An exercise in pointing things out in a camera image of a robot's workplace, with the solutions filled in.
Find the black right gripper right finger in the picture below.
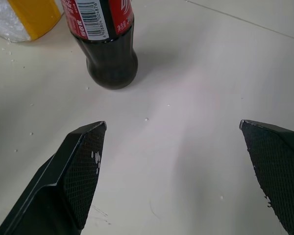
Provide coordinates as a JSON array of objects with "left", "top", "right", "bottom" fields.
[{"left": 239, "top": 119, "right": 294, "bottom": 235}]

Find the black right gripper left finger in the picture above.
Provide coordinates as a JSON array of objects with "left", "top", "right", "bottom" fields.
[{"left": 0, "top": 120, "right": 108, "bottom": 235}]

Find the cola bottle with red label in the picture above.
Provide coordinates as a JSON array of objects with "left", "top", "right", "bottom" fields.
[{"left": 59, "top": 0, "right": 139, "bottom": 90}]

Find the yellow and white foam block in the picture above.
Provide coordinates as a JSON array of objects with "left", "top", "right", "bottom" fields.
[{"left": 0, "top": 0, "right": 62, "bottom": 44}]

